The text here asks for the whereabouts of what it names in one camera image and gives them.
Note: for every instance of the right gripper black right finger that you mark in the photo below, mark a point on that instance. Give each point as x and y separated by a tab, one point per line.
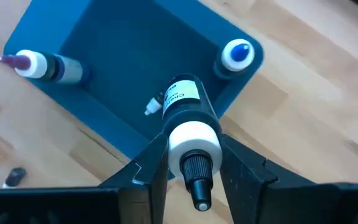
244	180

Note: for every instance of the small dark red dropper bottle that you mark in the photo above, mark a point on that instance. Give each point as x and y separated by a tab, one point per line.
153	105

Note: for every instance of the large black tip bottle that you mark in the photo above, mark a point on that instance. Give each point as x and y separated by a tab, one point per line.
194	140

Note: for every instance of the teal plastic bin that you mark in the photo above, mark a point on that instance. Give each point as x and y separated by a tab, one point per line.
129	46

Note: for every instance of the large purple tip bottle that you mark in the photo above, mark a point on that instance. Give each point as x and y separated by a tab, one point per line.
67	71

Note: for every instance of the small grey cap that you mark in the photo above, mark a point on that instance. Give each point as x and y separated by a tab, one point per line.
15	176

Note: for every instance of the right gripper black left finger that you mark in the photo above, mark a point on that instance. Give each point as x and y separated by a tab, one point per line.
148	174

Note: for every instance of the large blue tip bottle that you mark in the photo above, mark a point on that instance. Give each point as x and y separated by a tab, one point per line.
238	54

